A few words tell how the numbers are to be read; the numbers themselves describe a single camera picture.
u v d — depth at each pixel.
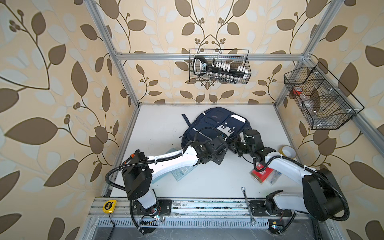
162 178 0.84
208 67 0.85
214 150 0.59
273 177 0.83
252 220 0.71
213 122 1.02
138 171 0.46
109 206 0.74
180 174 0.85
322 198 0.42
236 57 0.91
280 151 0.91
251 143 0.68
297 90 0.81
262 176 0.86
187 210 0.74
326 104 0.73
